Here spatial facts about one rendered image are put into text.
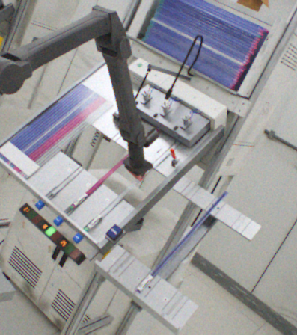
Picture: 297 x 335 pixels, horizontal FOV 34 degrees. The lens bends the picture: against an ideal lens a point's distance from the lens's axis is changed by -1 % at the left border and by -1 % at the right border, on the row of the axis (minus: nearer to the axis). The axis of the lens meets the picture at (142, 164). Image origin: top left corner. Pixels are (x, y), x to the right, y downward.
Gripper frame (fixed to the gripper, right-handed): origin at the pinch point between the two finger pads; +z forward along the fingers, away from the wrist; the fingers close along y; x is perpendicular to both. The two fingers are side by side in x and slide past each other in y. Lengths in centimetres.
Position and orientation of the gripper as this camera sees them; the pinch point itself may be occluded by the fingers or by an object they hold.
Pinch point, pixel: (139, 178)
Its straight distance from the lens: 185.9
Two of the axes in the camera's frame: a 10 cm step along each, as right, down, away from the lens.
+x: -6.9, 5.9, -4.3
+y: -7.2, -4.8, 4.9
